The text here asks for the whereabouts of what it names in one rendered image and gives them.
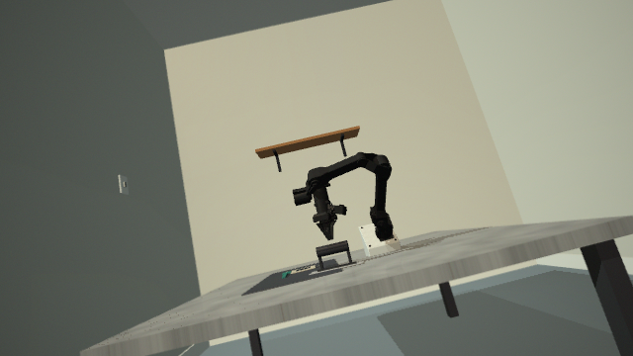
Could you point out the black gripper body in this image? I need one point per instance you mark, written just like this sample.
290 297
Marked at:
322 214

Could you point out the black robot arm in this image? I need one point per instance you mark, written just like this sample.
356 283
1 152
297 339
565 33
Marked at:
318 179

